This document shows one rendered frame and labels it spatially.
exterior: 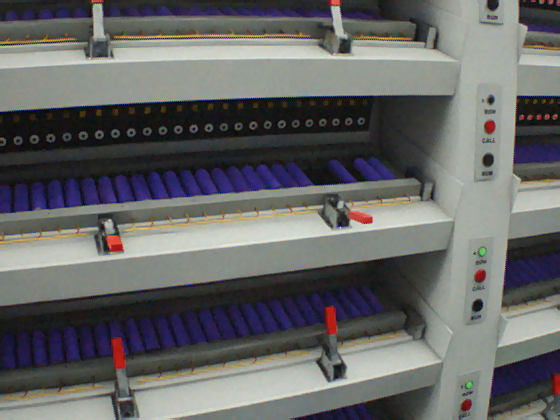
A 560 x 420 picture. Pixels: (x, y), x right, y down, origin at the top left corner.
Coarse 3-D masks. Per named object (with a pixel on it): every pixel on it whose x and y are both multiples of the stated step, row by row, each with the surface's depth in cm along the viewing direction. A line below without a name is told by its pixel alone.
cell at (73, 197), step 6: (72, 180) 73; (66, 186) 73; (72, 186) 72; (78, 186) 73; (66, 192) 72; (72, 192) 71; (78, 192) 72; (66, 198) 71; (72, 198) 70; (78, 198) 70; (66, 204) 70; (72, 204) 69; (78, 204) 69
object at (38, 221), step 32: (256, 192) 75; (288, 192) 75; (320, 192) 76; (352, 192) 78; (384, 192) 80; (416, 192) 82; (0, 224) 63; (32, 224) 65; (64, 224) 66; (96, 224) 68; (192, 224) 70
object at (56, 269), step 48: (144, 144) 80; (192, 144) 82; (240, 144) 85; (288, 144) 87; (432, 192) 83; (48, 240) 65; (144, 240) 68; (192, 240) 69; (240, 240) 70; (288, 240) 71; (336, 240) 74; (384, 240) 76; (432, 240) 79; (0, 288) 61; (48, 288) 63; (96, 288) 65; (144, 288) 67
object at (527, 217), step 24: (528, 96) 100; (552, 96) 102; (528, 120) 102; (552, 120) 105; (528, 144) 101; (552, 144) 102; (528, 168) 91; (552, 168) 93; (528, 192) 89; (552, 192) 90; (528, 216) 84; (552, 216) 86
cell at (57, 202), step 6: (54, 180) 73; (48, 186) 72; (54, 186) 72; (60, 186) 73; (48, 192) 71; (54, 192) 71; (60, 192) 71; (48, 198) 70; (54, 198) 69; (60, 198) 70; (48, 204) 70; (54, 204) 68; (60, 204) 69
